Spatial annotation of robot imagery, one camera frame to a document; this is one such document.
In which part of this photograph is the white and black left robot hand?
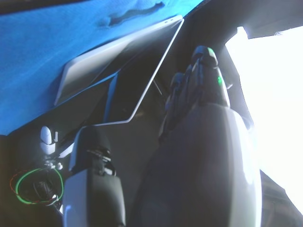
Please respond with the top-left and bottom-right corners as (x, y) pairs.
(62, 45), (262, 227)

